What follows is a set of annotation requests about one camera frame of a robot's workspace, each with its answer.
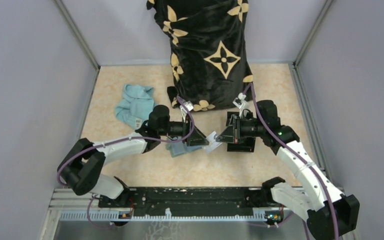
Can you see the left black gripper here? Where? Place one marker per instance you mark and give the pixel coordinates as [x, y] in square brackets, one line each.
[196, 138]

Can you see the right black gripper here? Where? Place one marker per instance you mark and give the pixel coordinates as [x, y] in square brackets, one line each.
[232, 134]

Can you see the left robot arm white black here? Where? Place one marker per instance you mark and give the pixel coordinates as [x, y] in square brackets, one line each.
[81, 169]

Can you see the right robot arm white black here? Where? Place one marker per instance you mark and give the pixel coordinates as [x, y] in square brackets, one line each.
[326, 210]

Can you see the black card tray box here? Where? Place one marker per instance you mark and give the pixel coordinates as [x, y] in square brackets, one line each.
[247, 145]

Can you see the light blue cloth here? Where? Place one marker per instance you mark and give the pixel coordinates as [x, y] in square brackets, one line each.
[136, 104]

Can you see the black beige flower-patterned blanket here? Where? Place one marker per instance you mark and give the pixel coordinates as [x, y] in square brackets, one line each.
[208, 55]

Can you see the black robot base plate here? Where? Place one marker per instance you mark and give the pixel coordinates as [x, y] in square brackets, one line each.
[190, 209]

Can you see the white slotted cable duct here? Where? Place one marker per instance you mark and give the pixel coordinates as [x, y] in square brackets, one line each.
[115, 215]

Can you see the aluminium frame rail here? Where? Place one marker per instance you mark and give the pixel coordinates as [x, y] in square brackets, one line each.
[151, 197]

